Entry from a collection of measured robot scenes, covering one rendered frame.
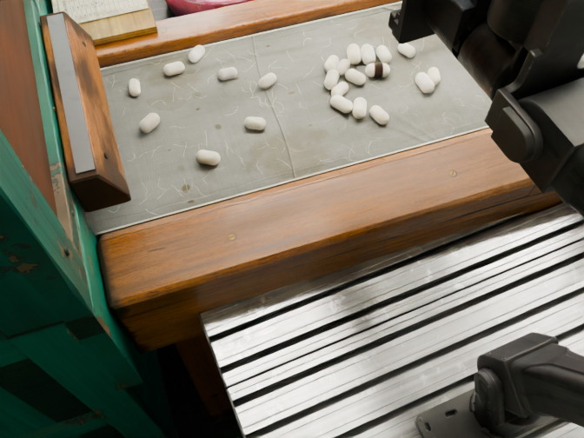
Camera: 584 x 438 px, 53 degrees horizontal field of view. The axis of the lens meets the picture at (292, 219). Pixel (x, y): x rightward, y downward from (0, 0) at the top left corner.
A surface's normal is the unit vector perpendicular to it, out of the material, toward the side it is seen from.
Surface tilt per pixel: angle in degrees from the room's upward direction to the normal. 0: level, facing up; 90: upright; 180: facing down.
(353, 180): 0
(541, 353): 60
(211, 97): 0
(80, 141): 0
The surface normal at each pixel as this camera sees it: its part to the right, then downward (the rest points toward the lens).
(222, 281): 0.33, 0.81
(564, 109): 0.01, -0.53
